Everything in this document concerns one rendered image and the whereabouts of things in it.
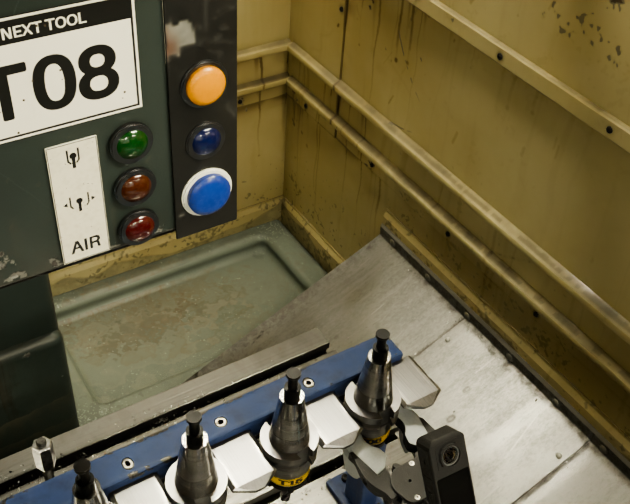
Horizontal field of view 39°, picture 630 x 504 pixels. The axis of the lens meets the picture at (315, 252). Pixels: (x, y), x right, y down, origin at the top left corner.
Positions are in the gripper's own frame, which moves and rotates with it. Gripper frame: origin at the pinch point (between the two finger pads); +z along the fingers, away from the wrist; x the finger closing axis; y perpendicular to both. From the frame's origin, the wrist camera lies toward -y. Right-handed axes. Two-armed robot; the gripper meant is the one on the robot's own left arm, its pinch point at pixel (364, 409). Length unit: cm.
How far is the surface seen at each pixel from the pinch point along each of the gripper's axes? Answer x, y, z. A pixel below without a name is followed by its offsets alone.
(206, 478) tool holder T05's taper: -21.7, -5.9, -2.7
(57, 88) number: -32, -56, -7
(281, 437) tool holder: -12.6, -5.6, -1.9
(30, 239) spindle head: -35, -47, -7
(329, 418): -5.4, -2.5, -0.6
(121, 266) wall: 6, 58, 92
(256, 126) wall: 40, 32, 94
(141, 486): -26.9, -2.5, 1.7
